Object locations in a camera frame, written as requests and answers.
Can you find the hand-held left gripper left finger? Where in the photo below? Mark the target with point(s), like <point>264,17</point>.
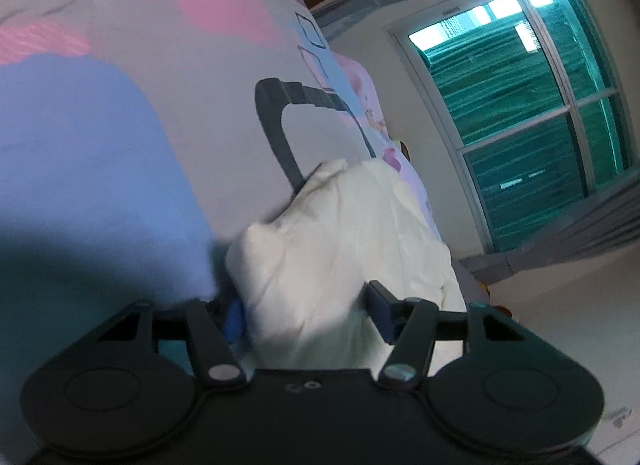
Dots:
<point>232,322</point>

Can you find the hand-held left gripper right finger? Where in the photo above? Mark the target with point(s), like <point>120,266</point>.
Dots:
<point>378,307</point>

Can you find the white puffer jacket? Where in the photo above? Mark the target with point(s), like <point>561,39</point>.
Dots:
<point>325,255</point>

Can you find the grey curtain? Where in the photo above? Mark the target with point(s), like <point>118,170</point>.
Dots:
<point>575,235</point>

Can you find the patterned bed sheet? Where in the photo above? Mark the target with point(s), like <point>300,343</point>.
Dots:
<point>100,145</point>

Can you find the window with green screen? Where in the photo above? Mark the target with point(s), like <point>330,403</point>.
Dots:
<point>500,95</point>

